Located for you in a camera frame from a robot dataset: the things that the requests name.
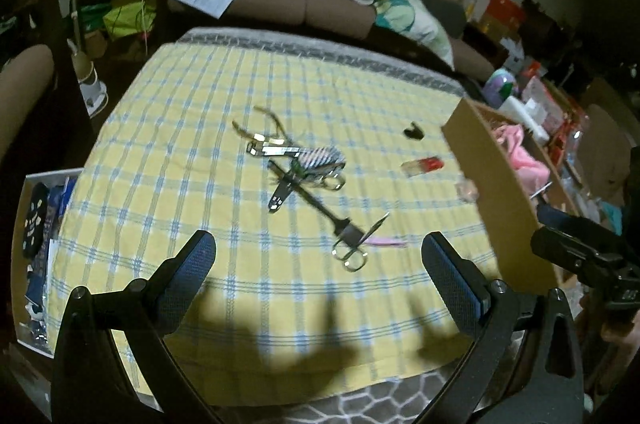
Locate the white floor lamp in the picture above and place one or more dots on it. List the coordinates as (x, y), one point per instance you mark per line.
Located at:
(82, 69)

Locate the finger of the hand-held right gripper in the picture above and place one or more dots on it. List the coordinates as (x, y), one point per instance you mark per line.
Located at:
(575, 219)
(562, 249)

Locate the red patterned plastic bag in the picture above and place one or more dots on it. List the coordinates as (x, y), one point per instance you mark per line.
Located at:
(542, 102)

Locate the green white printed pillow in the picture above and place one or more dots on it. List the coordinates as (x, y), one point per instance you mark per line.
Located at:
(405, 12)

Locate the red capped clear lighter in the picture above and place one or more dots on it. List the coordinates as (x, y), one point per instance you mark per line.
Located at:
(422, 165)

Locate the red cardboard box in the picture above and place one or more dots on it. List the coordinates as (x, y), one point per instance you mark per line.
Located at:
(502, 12)

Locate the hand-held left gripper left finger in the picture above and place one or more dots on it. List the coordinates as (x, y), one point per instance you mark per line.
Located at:
(192, 274)

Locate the small silver scissors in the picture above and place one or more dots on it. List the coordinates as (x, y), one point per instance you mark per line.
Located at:
(352, 249)

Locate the pink cloth pouch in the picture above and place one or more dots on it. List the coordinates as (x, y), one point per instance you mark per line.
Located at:
(522, 157)

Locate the desktop with yellow checked cloth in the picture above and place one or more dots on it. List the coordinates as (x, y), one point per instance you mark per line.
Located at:
(200, 184)

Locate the silver nail clipper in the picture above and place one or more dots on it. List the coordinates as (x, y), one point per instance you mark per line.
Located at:
(272, 148)

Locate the black white striped case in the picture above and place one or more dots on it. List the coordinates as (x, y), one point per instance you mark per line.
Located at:
(320, 159)

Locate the gold tweezers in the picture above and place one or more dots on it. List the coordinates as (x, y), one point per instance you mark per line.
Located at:
(270, 117)

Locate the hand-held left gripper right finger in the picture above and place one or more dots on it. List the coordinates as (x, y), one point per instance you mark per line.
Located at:
(450, 279)

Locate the white storage bin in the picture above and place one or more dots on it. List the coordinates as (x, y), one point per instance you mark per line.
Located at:
(37, 254)

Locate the green bag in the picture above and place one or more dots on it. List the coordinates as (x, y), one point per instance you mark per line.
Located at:
(127, 20)

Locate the purple plush toy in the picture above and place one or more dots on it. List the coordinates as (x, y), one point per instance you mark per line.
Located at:
(500, 87)

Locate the white tissue box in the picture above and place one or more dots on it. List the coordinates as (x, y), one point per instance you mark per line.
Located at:
(522, 117)

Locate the brown armchair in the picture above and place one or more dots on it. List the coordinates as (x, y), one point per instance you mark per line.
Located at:
(22, 94)
(607, 149)

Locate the black nail clipper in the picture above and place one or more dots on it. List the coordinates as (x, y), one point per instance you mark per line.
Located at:
(279, 196)

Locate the black hair clip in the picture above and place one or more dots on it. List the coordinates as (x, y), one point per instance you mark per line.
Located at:
(414, 130)

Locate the small clear plastic piece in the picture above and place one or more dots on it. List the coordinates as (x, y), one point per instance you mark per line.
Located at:
(468, 190)

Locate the pink nail file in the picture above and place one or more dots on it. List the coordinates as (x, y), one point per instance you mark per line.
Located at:
(387, 242)

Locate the long black metal tool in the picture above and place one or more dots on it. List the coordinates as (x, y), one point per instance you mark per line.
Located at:
(320, 206)

